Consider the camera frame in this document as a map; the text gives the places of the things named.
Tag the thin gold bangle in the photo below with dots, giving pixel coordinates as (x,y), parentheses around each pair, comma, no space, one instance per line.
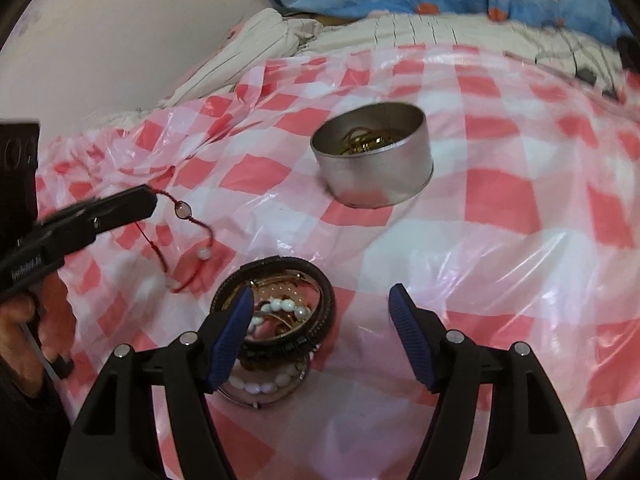
(295,325)

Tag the black charger adapter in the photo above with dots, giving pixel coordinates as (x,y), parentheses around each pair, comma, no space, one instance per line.
(588,78)

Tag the red white checkered plastic sheet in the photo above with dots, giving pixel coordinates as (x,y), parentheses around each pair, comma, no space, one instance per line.
(475,270)

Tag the round silver tin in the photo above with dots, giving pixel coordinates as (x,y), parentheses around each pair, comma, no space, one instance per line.
(380,175)

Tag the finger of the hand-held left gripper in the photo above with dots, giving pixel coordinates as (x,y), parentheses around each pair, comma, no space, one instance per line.
(110,212)

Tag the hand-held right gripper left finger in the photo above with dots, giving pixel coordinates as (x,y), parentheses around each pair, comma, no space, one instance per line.
(231,332)

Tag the thin silver bangle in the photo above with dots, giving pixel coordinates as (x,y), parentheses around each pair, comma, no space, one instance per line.
(257,404)

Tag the cream striped bedsheet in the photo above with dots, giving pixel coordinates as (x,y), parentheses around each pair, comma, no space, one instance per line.
(260,45)

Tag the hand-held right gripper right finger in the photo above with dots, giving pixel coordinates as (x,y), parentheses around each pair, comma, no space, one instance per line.
(407,337)

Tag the person's left forearm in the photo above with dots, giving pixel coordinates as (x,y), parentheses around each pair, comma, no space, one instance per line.
(30,425)

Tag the person's left hand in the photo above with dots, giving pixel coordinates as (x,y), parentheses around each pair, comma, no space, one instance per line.
(52,320)

